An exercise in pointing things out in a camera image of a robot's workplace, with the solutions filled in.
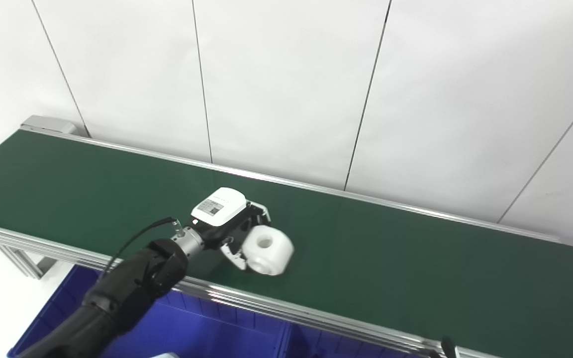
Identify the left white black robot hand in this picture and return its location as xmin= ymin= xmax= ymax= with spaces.
xmin=190 ymin=187 xmax=272 ymax=271

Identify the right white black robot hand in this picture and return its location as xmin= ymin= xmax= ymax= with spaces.
xmin=428 ymin=337 xmax=459 ymax=358

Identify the green conveyor belt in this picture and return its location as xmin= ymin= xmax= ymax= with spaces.
xmin=0 ymin=115 xmax=573 ymax=358
xmin=0 ymin=130 xmax=573 ymax=358

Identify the blue plastic bin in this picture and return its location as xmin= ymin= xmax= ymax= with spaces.
xmin=7 ymin=264 xmax=288 ymax=358
xmin=279 ymin=323 xmax=419 ymax=358

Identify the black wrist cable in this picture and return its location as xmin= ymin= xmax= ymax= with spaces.
xmin=99 ymin=217 xmax=179 ymax=279

